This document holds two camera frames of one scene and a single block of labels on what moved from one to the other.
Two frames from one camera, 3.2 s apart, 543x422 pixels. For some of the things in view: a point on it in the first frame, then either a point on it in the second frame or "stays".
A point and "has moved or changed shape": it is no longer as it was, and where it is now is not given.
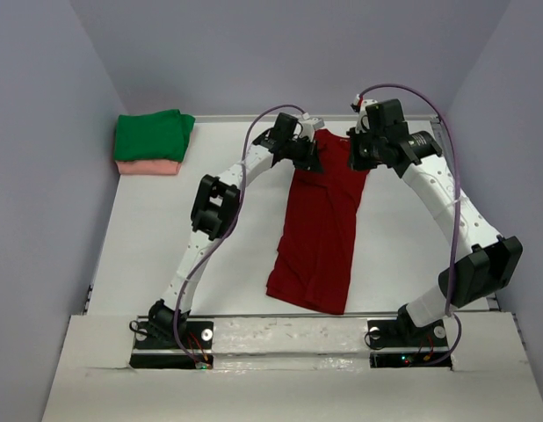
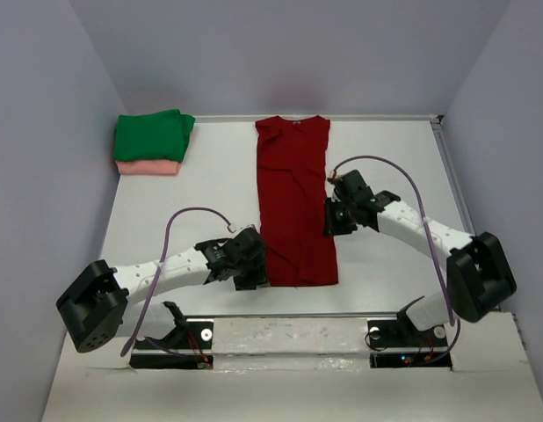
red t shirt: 313,254 has moved or changed shape
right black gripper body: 365,154 to 339,218
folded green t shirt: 162,136 stays
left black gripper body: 299,151 to 249,273
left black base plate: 152,352 stays
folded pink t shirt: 148,167 stays
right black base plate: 399,344 stays
